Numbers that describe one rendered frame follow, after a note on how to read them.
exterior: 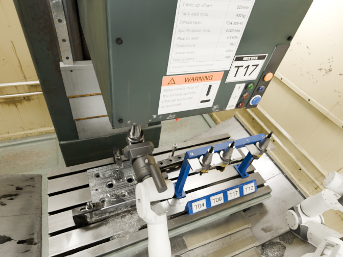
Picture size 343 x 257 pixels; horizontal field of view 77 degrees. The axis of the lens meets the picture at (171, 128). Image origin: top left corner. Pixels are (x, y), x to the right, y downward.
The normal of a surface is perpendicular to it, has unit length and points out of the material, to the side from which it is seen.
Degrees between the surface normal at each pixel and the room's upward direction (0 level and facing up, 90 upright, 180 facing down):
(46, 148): 0
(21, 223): 24
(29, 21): 90
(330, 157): 90
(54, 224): 0
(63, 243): 0
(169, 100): 90
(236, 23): 90
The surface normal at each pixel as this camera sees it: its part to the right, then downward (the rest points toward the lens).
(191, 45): 0.38, 0.68
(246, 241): 0.28, -0.72
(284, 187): -0.24, -0.58
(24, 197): 0.51, -0.71
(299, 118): -0.91, 0.17
